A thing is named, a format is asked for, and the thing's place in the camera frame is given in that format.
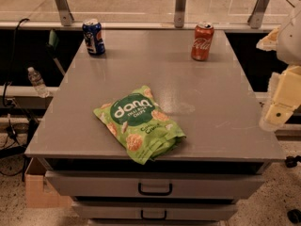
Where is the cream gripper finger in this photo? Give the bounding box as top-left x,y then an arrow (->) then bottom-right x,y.
259,100 -> 295,132

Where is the blue pepsi can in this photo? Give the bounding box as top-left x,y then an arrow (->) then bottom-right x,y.
82,19 -> 105,56

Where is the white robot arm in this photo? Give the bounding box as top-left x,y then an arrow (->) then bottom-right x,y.
256,4 -> 301,131

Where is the red coca-cola can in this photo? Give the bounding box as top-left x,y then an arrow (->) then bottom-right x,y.
191,22 -> 214,61

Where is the green rice chip bag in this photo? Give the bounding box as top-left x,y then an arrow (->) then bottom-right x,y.
93,86 -> 185,165

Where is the black caster wheel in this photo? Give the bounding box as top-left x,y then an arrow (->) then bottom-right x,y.
285,155 -> 301,168
287,209 -> 301,224

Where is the grey drawer cabinet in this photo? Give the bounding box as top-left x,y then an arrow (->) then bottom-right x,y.
26,30 -> 284,226

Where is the black caster wheel lower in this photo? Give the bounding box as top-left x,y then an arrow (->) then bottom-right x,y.
287,209 -> 301,224

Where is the grey drawer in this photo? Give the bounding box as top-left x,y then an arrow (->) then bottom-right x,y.
46,170 -> 264,200
72,202 -> 237,221

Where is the top grey drawer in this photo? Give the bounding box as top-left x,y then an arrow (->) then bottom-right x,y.
46,170 -> 264,200

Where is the clear plastic water bottle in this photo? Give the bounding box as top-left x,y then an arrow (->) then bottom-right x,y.
27,67 -> 50,98

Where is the cardboard box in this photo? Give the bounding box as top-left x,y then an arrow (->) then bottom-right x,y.
24,158 -> 71,208

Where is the right metal bracket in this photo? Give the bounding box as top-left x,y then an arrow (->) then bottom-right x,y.
247,0 -> 270,29

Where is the metal bracket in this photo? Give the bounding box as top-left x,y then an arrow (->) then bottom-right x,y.
247,0 -> 270,29
174,0 -> 186,28
55,0 -> 74,26

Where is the middle metal bracket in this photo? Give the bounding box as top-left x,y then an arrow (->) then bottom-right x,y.
174,0 -> 186,28

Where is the black top drawer handle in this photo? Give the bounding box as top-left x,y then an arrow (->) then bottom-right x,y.
137,183 -> 173,197

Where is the black drawer handle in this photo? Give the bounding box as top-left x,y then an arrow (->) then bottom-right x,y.
137,183 -> 173,197
140,210 -> 167,220

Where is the left metal bracket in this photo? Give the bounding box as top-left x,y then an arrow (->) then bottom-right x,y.
55,0 -> 74,26

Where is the green handled tool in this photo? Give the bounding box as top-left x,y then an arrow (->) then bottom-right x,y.
46,29 -> 65,75

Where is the black cable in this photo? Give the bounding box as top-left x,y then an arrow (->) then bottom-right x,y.
1,17 -> 30,108

